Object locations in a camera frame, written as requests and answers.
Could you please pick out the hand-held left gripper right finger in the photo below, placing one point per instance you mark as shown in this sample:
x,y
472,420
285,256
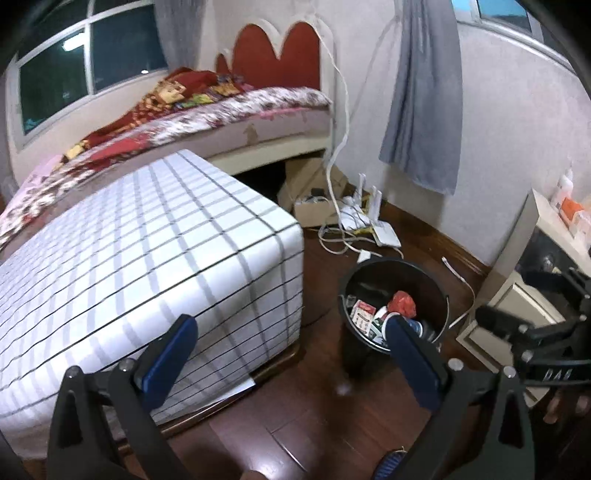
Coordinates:
x,y
411,364

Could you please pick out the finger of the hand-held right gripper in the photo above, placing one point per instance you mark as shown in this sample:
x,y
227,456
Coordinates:
x,y
549,280
501,321

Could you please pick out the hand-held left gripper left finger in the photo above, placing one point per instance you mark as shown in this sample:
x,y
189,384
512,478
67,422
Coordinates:
x,y
171,360

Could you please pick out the black trash bin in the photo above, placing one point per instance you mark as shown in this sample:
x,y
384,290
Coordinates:
x,y
355,355

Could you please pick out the red paper cup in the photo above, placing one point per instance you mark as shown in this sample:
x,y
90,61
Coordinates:
x,y
400,303

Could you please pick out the small pink box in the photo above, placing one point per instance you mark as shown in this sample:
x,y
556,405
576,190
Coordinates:
x,y
362,314

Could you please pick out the white cabinet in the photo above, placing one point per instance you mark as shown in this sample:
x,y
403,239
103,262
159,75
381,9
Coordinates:
x,y
512,249

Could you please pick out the white bottle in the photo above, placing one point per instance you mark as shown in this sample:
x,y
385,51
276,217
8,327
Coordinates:
x,y
564,189

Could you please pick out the blue ribbed object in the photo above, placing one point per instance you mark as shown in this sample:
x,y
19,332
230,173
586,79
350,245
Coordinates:
x,y
390,466

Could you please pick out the white checked tablecloth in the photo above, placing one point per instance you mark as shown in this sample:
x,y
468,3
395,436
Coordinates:
x,y
161,254

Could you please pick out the flat white box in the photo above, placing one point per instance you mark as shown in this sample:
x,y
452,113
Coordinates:
x,y
387,234

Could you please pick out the white router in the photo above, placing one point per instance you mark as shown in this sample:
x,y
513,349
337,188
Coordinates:
x,y
353,214

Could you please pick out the tied grey curtain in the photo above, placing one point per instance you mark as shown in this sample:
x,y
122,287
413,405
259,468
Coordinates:
x,y
425,115

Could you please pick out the cardboard box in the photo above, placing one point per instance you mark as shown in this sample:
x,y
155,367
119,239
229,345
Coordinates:
x,y
304,184

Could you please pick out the pink cloth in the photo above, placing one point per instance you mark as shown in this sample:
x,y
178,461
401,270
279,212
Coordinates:
x,y
39,173

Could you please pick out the red patterned blanket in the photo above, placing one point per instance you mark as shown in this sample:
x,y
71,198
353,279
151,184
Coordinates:
x,y
138,120

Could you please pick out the colourful printed cloth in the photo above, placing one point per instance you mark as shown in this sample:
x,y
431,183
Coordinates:
x,y
212,94

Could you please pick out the curved white-framed window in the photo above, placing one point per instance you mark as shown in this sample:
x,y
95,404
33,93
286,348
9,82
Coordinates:
x,y
498,9

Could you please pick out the bed with floral sheet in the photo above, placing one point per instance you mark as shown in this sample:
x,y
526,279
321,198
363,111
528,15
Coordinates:
x,y
277,99

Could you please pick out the large white-framed window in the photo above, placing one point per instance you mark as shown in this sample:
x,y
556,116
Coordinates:
x,y
115,50

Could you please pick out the red scalloped headboard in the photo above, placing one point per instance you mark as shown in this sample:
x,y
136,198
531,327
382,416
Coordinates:
x,y
277,55

